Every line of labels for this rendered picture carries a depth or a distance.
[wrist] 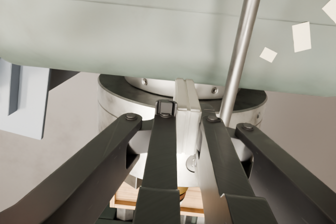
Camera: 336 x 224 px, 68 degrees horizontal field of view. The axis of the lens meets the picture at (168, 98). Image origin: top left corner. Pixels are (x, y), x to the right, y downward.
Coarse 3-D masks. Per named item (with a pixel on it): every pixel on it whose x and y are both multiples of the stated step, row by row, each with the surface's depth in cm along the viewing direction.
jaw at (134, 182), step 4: (128, 176) 42; (132, 176) 42; (124, 180) 43; (128, 180) 42; (132, 180) 42; (136, 180) 41; (140, 180) 42; (128, 184) 43; (132, 184) 42; (136, 184) 42; (140, 184) 43; (136, 188) 42
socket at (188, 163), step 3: (195, 153) 36; (189, 156) 36; (192, 156) 36; (195, 156) 36; (186, 159) 36; (189, 159) 36; (186, 162) 36; (189, 162) 36; (186, 165) 36; (189, 165) 36; (189, 168) 36; (192, 168) 36
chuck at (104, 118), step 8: (104, 112) 40; (104, 120) 41; (112, 120) 38; (104, 128) 41; (144, 160) 37; (184, 160) 36; (136, 168) 38; (184, 168) 36; (136, 176) 38; (184, 176) 37; (192, 176) 37; (184, 184) 37; (192, 184) 37
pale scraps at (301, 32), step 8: (328, 8) 27; (296, 24) 27; (304, 24) 27; (296, 32) 28; (304, 32) 27; (296, 40) 28; (304, 40) 28; (264, 48) 28; (296, 48) 28; (304, 48) 28; (264, 56) 29; (272, 56) 28
